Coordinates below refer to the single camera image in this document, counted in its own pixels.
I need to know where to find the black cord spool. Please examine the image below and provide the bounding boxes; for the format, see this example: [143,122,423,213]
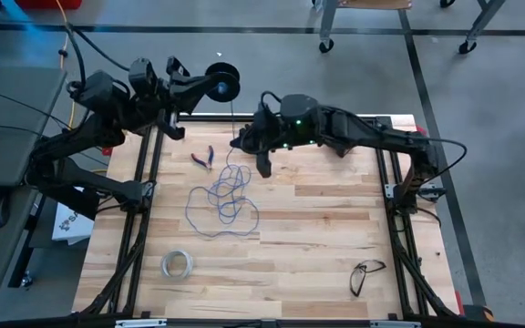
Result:
[205,62,242,104]

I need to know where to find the wooden workbench grey legs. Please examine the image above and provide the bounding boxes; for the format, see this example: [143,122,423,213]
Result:
[311,0,508,55]

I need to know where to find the blue red handled pliers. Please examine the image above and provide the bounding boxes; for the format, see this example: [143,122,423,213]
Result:
[190,144,215,171]

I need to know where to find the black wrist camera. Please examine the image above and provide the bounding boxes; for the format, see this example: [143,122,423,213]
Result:
[253,103,275,127]
[166,55,191,79]

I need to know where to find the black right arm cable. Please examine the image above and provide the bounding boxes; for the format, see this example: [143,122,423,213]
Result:
[419,138,468,188]

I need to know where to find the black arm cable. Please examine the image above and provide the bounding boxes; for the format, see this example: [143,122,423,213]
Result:
[64,25,131,90]
[419,138,468,188]

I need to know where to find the clear black safety glasses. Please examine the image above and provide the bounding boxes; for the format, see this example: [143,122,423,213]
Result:
[348,259,387,298]

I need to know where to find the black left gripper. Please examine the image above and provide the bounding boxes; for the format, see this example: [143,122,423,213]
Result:
[170,76,227,118]

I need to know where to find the white printed box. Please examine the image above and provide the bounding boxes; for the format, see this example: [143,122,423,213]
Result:
[51,186,96,246]

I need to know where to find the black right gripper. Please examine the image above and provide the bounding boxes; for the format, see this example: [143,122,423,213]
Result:
[231,108,291,155]

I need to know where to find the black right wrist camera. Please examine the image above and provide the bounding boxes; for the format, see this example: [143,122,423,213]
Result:
[253,103,275,127]

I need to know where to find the blue cord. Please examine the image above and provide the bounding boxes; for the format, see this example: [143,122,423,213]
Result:
[184,97,262,239]

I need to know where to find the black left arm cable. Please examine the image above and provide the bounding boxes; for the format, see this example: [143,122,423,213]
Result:
[64,25,131,90]

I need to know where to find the grey tape roll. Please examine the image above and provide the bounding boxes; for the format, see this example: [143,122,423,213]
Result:
[160,249,195,280]

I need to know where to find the grey desk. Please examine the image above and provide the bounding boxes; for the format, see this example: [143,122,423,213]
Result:
[0,66,68,307]

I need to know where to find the yellow extension cable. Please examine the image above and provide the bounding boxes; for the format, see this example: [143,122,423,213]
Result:
[55,0,77,131]

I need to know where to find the red plastic crate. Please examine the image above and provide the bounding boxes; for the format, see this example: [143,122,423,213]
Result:
[15,0,84,10]

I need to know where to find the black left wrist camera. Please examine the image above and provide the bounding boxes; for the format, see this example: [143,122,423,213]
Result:
[166,55,191,79]

